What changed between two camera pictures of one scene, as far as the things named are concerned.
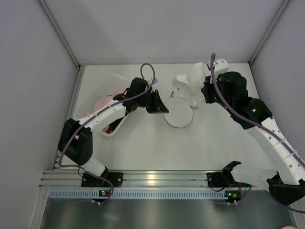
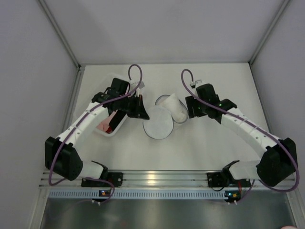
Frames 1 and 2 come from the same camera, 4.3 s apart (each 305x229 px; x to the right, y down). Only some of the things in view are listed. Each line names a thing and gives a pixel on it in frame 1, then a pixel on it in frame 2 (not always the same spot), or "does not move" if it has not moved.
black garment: (114, 124) does not move
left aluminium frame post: (80, 68) does not move
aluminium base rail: (74, 179) does not move
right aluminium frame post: (283, 5) does not move
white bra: (190, 85) to (178, 112)
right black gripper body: (207, 90) to (191, 108)
